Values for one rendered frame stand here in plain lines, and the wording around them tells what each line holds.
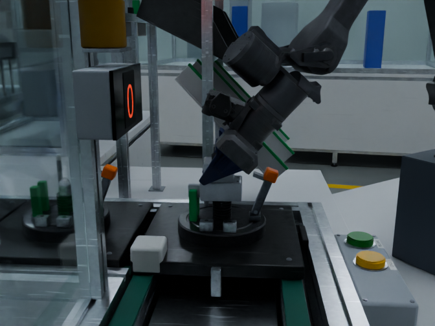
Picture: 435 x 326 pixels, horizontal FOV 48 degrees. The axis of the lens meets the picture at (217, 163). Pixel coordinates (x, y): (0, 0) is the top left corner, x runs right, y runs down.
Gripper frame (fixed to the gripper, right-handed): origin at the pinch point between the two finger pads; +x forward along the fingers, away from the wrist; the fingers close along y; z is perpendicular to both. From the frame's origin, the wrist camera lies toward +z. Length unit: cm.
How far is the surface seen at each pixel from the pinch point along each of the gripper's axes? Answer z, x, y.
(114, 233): 4.6, 19.0, 2.7
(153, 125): 12, 17, -52
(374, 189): -44, -10, -57
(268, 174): -6.9, -4.2, 1.0
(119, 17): 20.8, -9.8, 20.0
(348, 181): -141, 20, -343
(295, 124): -81, 20, -396
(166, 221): -0.9, 14.1, -2.7
